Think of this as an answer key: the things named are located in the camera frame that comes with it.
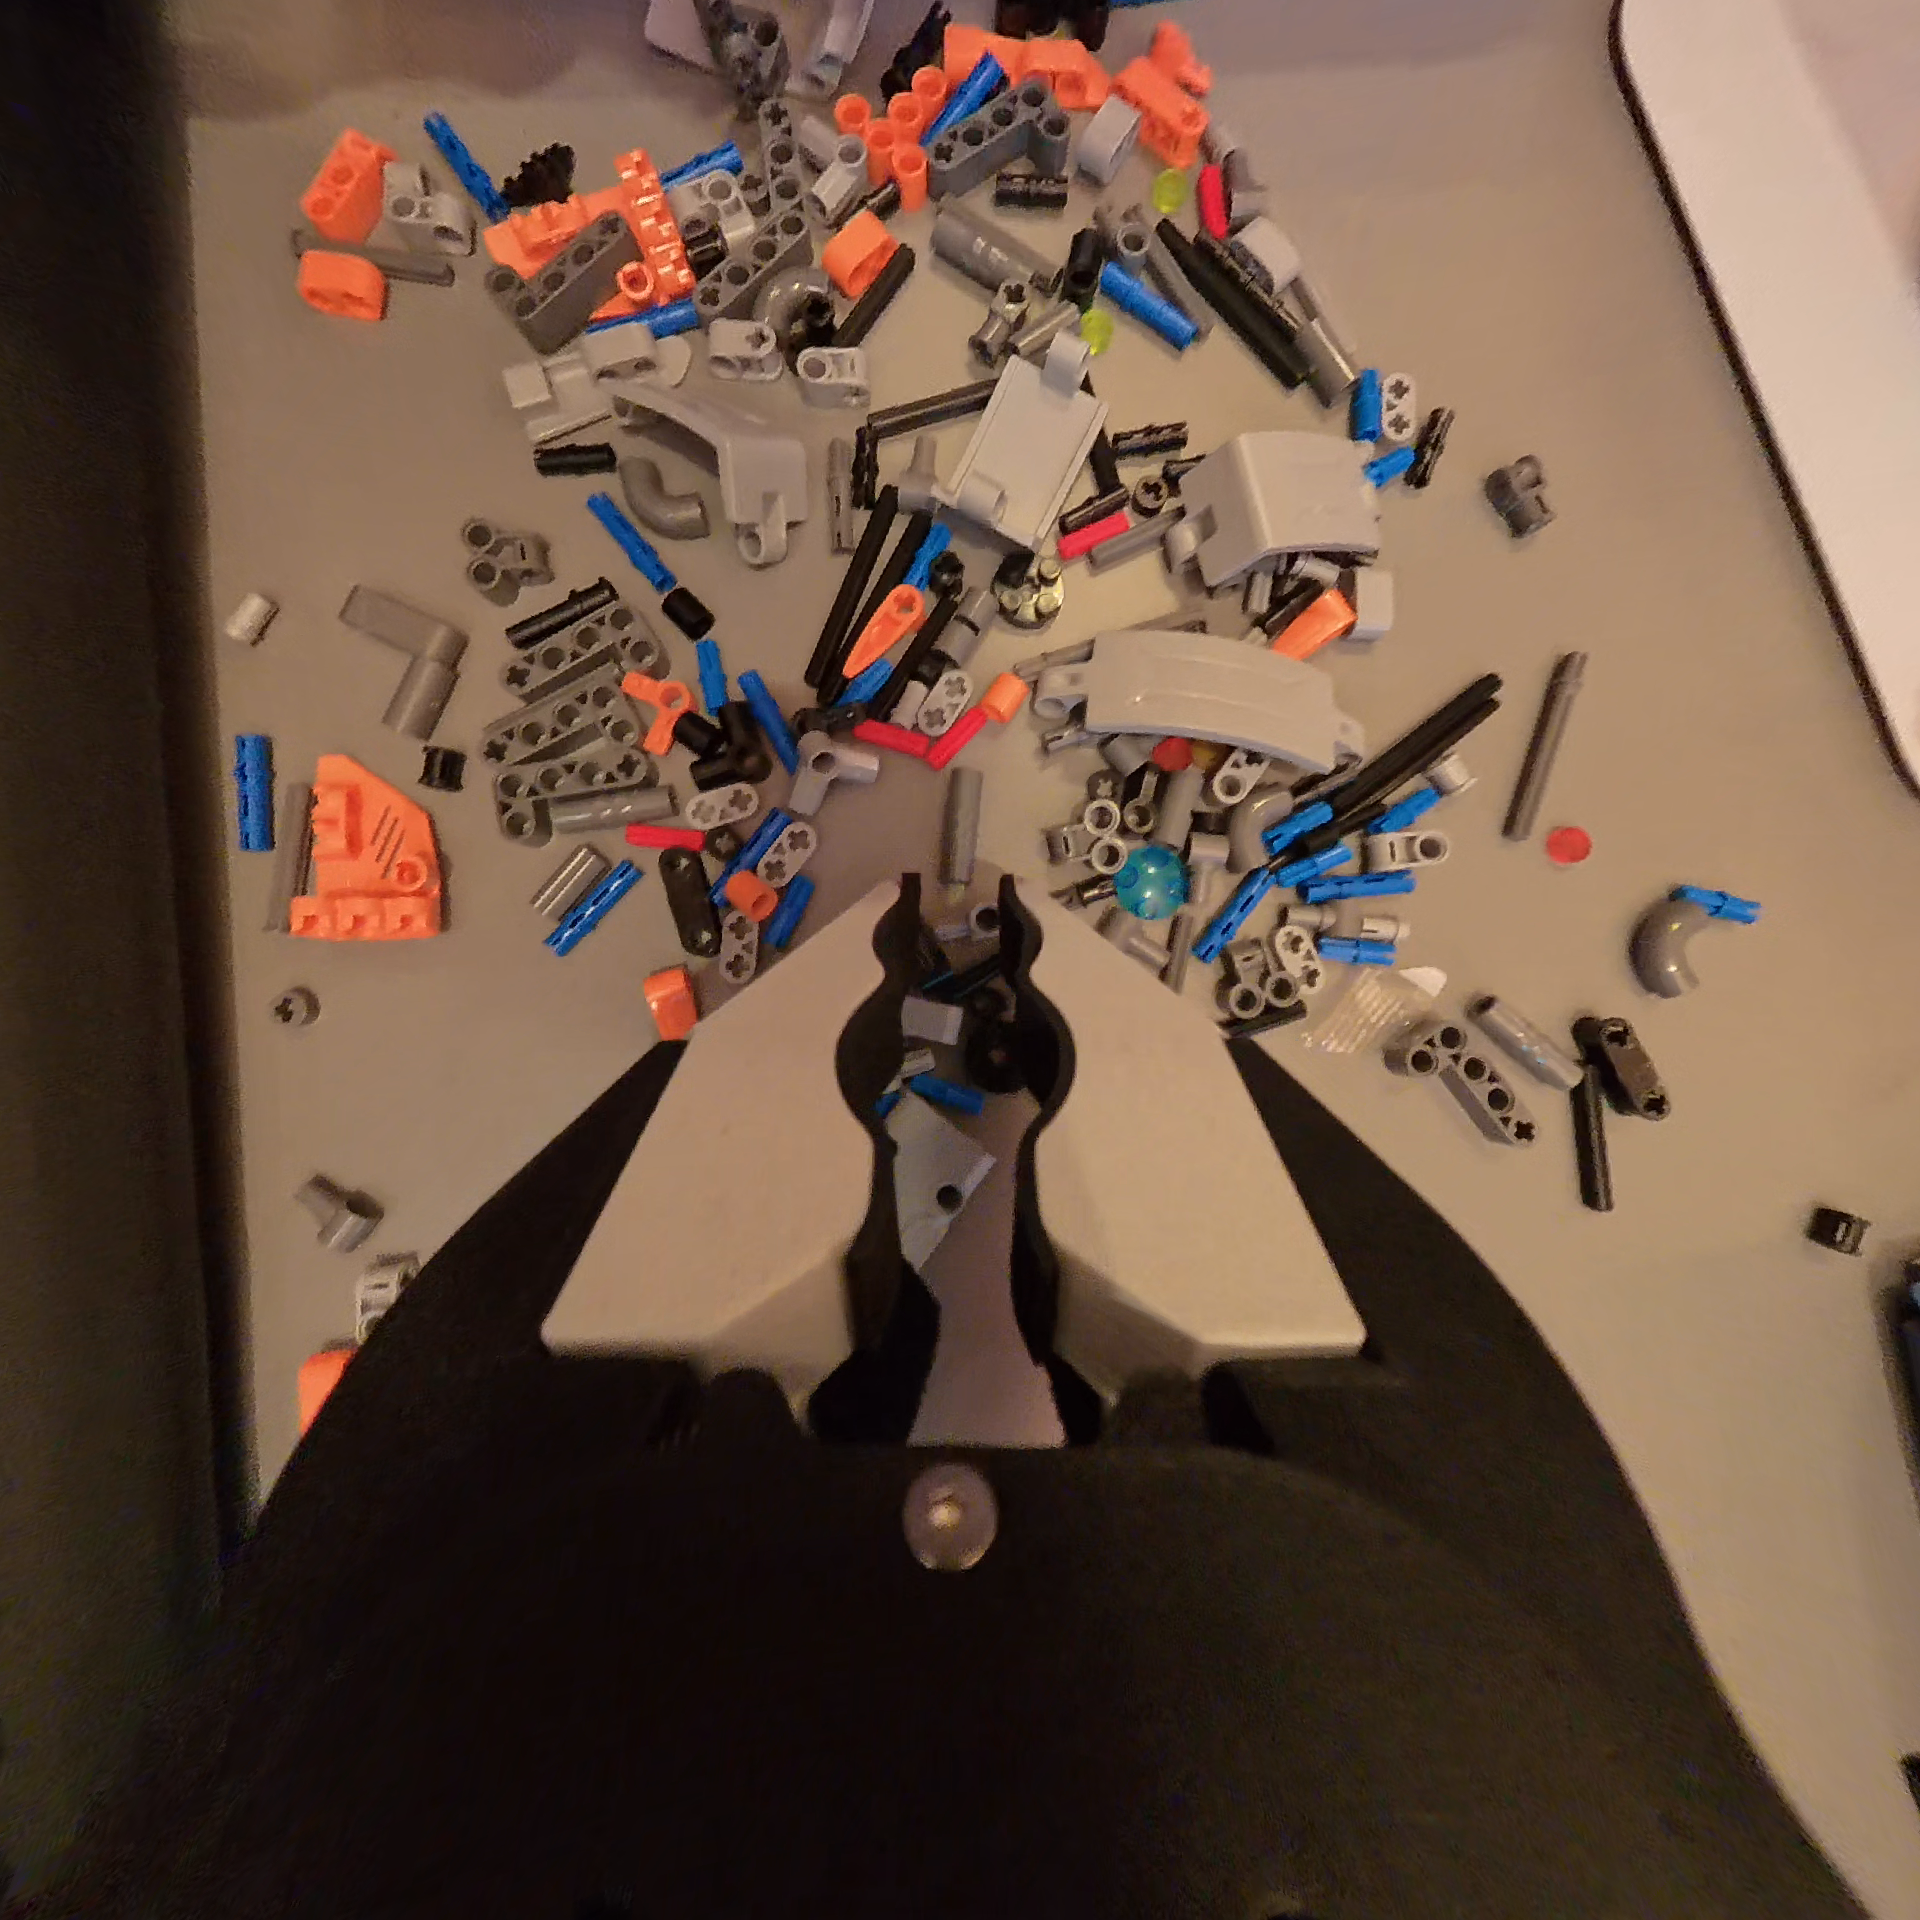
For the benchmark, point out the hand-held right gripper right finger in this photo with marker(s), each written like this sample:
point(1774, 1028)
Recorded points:
point(1185, 1199)

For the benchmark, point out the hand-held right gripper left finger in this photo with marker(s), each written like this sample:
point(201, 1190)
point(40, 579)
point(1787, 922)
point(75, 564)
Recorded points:
point(721, 1199)

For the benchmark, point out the light grey panel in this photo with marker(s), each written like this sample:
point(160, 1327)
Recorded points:
point(938, 1184)

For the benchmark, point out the pile of plastic building pieces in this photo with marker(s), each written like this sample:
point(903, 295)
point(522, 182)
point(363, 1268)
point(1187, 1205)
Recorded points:
point(571, 674)

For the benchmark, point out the orange wedge piece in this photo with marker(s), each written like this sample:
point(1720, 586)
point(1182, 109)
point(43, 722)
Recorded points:
point(324, 1387)

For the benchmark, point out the orange studded panel piece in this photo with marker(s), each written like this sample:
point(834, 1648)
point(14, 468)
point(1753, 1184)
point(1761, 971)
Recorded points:
point(368, 854)

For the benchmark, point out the small black connector piece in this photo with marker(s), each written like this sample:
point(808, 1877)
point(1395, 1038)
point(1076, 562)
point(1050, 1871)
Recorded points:
point(1839, 1227)

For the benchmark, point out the black perforated panel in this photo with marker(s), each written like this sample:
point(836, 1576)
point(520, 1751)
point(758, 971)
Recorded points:
point(90, 900)

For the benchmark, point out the white book stand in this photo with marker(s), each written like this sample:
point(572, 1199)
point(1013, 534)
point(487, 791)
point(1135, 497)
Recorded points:
point(1800, 299)

